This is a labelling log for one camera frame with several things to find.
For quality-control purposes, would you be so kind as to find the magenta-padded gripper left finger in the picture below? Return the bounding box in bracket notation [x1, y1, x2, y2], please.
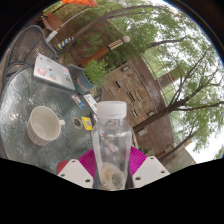
[57, 148, 98, 190]

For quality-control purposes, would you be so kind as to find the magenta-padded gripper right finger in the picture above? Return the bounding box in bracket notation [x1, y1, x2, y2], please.
[125, 145, 171, 189]

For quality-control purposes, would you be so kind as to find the clear plastic bottle white cap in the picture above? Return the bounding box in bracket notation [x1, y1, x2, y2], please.
[91, 101, 133, 191]

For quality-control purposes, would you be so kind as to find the flat round red coaster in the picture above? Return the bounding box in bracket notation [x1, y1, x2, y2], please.
[56, 160, 69, 175]

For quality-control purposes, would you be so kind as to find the leafy tree thin trunk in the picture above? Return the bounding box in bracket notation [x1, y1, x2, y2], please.
[163, 99, 224, 158]

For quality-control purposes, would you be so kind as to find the yellow card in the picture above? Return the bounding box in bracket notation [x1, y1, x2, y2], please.
[81, 116, 94, 131]

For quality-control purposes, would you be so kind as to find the white ribbed mug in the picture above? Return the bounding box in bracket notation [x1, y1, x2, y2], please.
[26, 105, 66, 147]

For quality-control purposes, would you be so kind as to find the tall forked tree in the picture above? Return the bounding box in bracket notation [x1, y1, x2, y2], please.
[133, 46, 224, 133]

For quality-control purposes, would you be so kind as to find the blue card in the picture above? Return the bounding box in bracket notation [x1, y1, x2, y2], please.
[70, 94, 86, 111]

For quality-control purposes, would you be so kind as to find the white printed paper sheet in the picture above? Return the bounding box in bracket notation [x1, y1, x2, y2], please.
[83, 93, 99, 116]

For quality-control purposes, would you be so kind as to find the green plant in blue pot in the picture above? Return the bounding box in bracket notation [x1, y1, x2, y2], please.
[66, 59, 111, 96]

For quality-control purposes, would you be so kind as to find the silver laptop with stickers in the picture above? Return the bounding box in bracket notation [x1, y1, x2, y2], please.
[32, 52, 76, 92]

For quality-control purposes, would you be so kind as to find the grey mesh patio chair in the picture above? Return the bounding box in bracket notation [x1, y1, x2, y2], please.
[64, 63, 85, 78]
[3, 24, 58, 79]

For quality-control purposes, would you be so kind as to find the blue yellow striped bollard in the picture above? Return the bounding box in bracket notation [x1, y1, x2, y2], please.
[57, 35, 75, 50]

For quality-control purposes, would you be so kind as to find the brown wooden bench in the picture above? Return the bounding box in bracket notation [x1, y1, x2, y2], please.
[41, 13, 64, 33]

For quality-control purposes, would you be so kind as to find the curved slender tree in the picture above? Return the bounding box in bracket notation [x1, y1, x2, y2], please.
[61, 4, 168, 54]

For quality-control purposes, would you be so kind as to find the orange canopy with white pole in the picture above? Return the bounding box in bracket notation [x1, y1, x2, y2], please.
[46, 0, 98, 43]

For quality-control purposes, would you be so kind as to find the grey wall utility box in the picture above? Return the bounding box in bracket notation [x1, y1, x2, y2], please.
[137, 127, 148, 137]

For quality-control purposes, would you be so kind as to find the wooden lamp post white globe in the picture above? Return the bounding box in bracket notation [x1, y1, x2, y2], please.
[79, 35, 132, 68]

